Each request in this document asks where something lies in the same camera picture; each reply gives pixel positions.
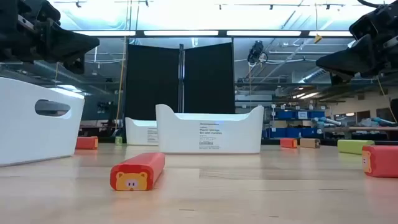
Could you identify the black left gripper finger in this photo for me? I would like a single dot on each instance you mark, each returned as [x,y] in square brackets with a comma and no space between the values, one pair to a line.
[74,42]
[76,67]

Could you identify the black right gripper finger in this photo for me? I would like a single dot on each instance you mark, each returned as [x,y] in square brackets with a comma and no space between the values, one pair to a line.
[339,79]
[348,59]

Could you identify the green wooden block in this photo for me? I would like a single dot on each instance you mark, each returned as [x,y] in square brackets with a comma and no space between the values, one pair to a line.
[118,141]
[353,147]

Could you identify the brown wooden block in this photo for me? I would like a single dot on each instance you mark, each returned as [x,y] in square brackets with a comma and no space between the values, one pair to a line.
[309,143]

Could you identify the red wooden block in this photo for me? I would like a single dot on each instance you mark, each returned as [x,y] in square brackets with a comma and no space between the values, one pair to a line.
[86,143]
[384,161]
[140,168]
[288,143]

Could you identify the white ceiling light strip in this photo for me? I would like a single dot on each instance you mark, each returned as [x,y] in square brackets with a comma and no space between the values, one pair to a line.
[181,32]
[263,33]
[330,33]
[107,33]

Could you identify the yellow hanging tag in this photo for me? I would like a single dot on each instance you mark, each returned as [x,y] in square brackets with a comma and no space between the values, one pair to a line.
[317,39]

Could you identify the background wooden workbench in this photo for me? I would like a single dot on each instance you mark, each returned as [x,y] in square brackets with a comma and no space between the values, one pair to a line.
[367,128]

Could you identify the black folding partition screen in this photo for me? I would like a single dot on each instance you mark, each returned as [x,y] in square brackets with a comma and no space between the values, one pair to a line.
[149,81]

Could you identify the blue storage bin shelf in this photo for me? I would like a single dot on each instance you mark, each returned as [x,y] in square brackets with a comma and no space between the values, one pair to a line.
[286,133]

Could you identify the black ceiling-hung device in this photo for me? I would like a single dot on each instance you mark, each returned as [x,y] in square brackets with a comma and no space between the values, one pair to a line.
[256,51]

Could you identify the white plastic storage bin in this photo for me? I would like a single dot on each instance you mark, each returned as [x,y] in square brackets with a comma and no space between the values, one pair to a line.
[18,137]
[180,137]
[136,132]

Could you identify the black aluminium table frame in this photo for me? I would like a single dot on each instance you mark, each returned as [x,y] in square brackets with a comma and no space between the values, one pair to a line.
[329,142]

